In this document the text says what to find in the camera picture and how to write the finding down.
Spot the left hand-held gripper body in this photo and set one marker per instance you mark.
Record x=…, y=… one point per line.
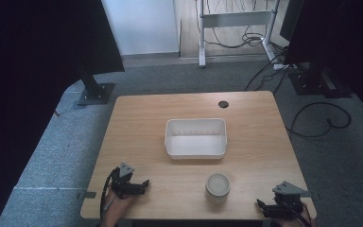
x=124, y=183

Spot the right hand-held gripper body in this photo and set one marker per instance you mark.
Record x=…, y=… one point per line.
x=288, y=197

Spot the grey round cup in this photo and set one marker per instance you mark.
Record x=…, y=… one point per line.
x=217, y=187

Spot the white plastic bin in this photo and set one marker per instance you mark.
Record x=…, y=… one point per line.
x=196, y=138

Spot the person's right hand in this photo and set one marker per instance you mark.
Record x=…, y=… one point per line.
x=296, y=223

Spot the black stand base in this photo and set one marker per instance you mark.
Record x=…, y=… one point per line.
x=318, y=83

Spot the white power strip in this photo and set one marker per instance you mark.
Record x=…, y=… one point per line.
x=280, y=66

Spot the black curtain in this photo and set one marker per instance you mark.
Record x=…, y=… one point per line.
x=343, y=38
x=28, y=63

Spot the black stand with base plate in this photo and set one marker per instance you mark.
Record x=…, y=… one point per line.
x=93, y=90

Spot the white desk frame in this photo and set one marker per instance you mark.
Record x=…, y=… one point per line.
x=236, y=19

